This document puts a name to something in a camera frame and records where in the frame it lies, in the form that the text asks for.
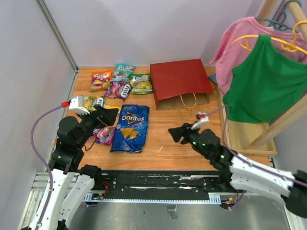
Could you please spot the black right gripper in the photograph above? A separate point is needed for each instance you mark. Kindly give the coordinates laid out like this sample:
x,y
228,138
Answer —
x,y
177,132

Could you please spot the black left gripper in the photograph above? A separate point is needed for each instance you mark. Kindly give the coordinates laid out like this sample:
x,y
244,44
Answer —
x,y
108,117

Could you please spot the yellow snack bar wrapper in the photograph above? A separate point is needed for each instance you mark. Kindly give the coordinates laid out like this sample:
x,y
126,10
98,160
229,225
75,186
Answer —
x,y
119,107

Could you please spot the green yellow Fox's candy bag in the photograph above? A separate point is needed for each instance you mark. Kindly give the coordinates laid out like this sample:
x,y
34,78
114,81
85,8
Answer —
x,y
90,101

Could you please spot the blue Doritos chips bag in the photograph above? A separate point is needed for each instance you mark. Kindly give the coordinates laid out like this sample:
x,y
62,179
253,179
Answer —
x,y
131,129

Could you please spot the purple black cherry candy bag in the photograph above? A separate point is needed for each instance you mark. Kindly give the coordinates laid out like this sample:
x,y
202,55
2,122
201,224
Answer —
x,y
118,89

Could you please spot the orange Fox's fruits candy bag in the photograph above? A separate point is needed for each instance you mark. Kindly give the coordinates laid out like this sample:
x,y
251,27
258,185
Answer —
x,y
100,80

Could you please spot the green snack bag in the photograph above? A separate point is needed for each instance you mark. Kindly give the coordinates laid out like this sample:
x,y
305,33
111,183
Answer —
x,y
141,84

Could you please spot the teal Fox's mint candy bag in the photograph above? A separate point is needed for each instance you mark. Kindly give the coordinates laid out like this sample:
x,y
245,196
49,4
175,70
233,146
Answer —
x,y
122,72

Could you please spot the red paper bag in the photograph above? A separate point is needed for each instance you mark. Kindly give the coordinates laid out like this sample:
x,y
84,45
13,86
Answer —
x,y
180,84

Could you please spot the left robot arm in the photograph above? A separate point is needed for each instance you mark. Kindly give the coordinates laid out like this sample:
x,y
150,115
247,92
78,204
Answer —
x,y
68,184

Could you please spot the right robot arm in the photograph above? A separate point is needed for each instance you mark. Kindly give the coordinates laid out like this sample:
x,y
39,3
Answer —
x,y
241,173

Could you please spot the blue grey mat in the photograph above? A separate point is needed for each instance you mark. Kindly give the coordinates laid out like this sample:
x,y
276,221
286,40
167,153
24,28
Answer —
x,y
212,77

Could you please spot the wooden clothes rack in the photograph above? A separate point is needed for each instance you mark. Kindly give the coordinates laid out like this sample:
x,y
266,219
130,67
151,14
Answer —
x,y
257,139

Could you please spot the green tank top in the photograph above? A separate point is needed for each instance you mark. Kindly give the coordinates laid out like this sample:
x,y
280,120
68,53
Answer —
x,y
264,85

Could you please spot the pink t-shirt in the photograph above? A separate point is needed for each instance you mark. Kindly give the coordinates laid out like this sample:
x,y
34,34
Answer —
x,y
230,56

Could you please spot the yellow clothes hanger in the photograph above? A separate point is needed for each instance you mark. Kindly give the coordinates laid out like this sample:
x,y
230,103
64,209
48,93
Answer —
x,y
288,46

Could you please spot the teal clothes hanger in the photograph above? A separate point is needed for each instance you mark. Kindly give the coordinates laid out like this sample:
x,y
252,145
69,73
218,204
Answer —
x,y
278,25

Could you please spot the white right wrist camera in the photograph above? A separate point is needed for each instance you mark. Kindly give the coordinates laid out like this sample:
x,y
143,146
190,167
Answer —
x,y
201,119

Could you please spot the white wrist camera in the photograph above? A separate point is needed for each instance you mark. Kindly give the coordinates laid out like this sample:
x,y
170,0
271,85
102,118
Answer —
x,y
76,104
201,119

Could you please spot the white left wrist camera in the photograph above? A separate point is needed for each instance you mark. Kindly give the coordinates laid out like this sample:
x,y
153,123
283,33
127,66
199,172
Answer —
x,y
76,104

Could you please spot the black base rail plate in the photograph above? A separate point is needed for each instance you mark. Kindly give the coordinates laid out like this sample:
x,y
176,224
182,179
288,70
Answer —
x,y
158,185

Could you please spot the aluminium frame post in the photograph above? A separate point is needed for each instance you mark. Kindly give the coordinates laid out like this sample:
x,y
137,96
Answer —
x,y
56,32

